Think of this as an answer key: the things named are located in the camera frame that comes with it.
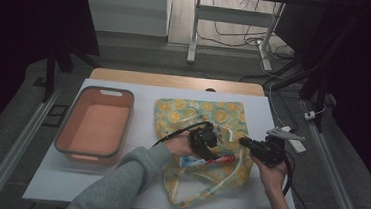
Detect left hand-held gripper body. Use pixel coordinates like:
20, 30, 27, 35
188, 120, 227, 156

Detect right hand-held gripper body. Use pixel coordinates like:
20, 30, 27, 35
248, 124, 307, 172

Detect toothpaste tube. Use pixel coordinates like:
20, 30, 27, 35
179, 150, 237, 173

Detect orange slice print tote bag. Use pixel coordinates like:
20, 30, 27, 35
146, 95, 259, 209

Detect orange plastic basket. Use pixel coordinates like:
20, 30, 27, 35
52, 82, 137, 168

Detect person's left hand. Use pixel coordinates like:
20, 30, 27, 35
163, 128, 202, 159

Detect person's right hand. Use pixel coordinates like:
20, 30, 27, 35
256, 155, 292, 198

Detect white plug adapter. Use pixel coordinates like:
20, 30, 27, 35
303, 109, 317, 122

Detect wooden table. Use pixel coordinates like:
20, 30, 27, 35
88, 67, 268, 98

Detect black stand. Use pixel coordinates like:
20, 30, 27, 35
31, 42, 102, 108
265, 10, 365, 136

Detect white cabinet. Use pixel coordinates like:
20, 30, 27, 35
79, 0, 172, 38

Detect left hand-held gripper cable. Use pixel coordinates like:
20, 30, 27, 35
151, 116, 211, 153

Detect hand-held gripper cable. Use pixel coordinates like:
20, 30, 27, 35
279, 149, 297, 197
151, 116, 211, 153

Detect right hand-held gripper cable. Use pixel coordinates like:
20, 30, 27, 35
279, 149, 297, 197

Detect aluminium rail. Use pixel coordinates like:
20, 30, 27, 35
300, 122, 371, 209
0, 81, 63, 209

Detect floor cables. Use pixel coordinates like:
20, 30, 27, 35
196, 0, 300, 61

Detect white desk frame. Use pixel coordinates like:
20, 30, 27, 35
186, 0, 287, 73

